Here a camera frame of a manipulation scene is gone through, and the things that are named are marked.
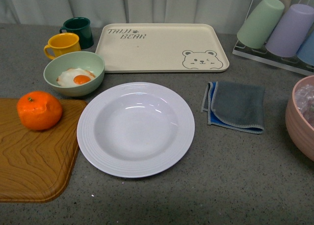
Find white round ridged plate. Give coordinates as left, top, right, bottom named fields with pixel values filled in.
left=77, top=83, right=195, bottom=178

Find orange mandarin fruit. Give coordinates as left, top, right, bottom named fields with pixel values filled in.
left=17, top=91, right=63, bottom=130

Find beige bear print tray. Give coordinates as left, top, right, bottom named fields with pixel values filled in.
left=96, top=24, right=230, bottom=73

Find grey blue folded cloth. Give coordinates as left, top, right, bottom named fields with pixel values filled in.
left=201, top=81, right=265, bottom=134

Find light green bowl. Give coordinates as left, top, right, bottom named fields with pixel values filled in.
left=43, top=51, right=105, bottom=98

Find toy fried egg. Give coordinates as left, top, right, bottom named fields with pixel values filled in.
left=56, top=68, right=96, bottom=87

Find dark green mug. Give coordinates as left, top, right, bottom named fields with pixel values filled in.
left=59, top=17, right=94, bottom=50

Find yellow mug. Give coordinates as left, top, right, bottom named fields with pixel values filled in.
left=44, top=33, right=81, bottom=59

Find clear acrylic cup rack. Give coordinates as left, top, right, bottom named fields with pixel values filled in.
left=233, top=0, right=314, bottom=76

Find light green plastic cup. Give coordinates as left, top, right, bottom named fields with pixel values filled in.
left=236, top=0, right=285, bottom=49

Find wooden cutting board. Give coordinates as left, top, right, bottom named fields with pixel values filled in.
left=0, top=98, right=86, bottom=203

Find lavender plastic cup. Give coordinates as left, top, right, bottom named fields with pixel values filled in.
left=265, top=4, right=314, bottom=57

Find clear wrapped candies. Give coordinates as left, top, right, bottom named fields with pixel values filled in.
left=295, top=84, right=314, bottom=127

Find pink ridged bowl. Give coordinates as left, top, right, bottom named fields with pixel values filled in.
left=285, top=76, right=314, bottom=161

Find blue plastic cup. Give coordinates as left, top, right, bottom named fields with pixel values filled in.
left=296, top=31, right=314, bottom=66

